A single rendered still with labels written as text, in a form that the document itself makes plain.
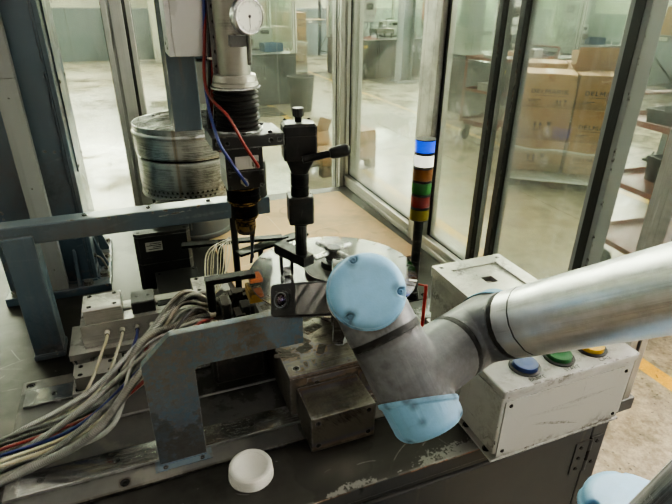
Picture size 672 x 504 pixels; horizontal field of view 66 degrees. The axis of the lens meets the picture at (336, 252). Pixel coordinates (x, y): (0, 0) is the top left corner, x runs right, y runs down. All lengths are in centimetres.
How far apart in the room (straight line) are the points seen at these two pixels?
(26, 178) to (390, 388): 104
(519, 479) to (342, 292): 74
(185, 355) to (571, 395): 63
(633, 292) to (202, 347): 57
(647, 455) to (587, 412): 121
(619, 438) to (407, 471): 143
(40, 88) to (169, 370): 76
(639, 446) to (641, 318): 177
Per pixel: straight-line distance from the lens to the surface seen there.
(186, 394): 85
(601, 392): 102
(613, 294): 50
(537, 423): 95
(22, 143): 134
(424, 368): 51
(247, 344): 81
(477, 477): 106
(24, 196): 138
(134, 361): 95
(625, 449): 221
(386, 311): 48
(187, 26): 87
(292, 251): 95
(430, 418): 52
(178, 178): 154
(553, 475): 121
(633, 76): 96
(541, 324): 54
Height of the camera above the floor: 143
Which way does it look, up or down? 26 degrees down
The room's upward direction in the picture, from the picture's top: straight up
